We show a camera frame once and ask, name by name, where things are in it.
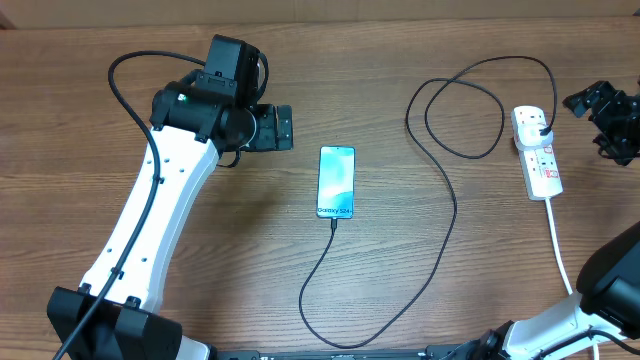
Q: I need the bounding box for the blue Samsung Galaxy smartphone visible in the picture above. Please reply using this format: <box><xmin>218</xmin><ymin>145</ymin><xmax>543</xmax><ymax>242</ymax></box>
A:
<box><xmin>316</xmin><ymin>146</ymin><xmax>355</xmax><ymax>219</ymax></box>

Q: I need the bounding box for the black USB charging cable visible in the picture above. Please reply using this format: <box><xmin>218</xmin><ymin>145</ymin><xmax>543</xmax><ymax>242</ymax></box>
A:
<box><xmin>298</xmin><ymin>55</ymin><xmax>559</xmax><ymax>350</ymax></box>

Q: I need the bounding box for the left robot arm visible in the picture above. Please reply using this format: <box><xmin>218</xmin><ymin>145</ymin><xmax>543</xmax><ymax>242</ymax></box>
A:
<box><xmin>47</xmin><ymin>35</ymin><xmax>293</xmax><ymax>359</ymax></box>

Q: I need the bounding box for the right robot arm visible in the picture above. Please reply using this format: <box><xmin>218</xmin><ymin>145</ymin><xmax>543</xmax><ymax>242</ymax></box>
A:
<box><xmin>425</xmin><ymin>81</ymin><xmax>639</xmax><ymax>359</ymax></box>

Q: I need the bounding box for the white charger plug adapter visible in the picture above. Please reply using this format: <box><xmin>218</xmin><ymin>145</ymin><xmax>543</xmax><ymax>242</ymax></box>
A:
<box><xmin>514</xmin><ymin>121</ymin><xmax>554</xmax><ymax>151</ymax></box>

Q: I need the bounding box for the white power strip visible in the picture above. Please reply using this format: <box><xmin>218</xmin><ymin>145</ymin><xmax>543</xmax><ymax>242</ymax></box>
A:
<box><xmin>510</xmin><ymin>105</ymin><xmax>563</xmax><ymax>201</ymax></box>

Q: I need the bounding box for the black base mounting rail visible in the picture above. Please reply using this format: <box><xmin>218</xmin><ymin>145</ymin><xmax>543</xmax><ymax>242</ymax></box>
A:
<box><xmin>215</xmin><ymin>340</ymin><xmax>479</xmax><ymax>360</ymax></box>

